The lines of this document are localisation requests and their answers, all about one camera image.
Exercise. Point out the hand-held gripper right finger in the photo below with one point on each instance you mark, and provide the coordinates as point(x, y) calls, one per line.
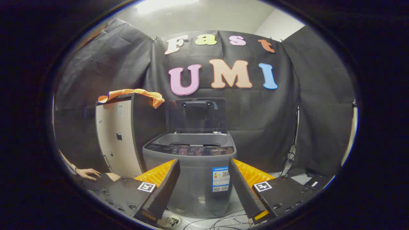
point(244, 191)

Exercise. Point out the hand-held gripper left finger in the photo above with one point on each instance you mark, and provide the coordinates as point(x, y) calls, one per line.
point(163, 188)

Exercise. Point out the grey washing machine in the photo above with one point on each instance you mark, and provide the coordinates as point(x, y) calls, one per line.
point(198, 179)

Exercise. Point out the orange cloth garment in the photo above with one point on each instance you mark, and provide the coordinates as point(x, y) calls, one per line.
point(127, 92)

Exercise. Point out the white sneaker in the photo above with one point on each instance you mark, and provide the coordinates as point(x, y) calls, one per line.
point(171, 221)

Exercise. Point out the beige and dark cabinet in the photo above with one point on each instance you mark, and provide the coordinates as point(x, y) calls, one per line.
point(118, 150)

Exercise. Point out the black light stand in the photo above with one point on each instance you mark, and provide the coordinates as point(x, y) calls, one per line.
point(293, 150)

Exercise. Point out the black box on floor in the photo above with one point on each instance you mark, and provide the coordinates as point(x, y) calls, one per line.
point(316, 182)

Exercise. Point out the black backdrop cloth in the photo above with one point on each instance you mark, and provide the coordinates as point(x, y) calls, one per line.
point(255, 111)

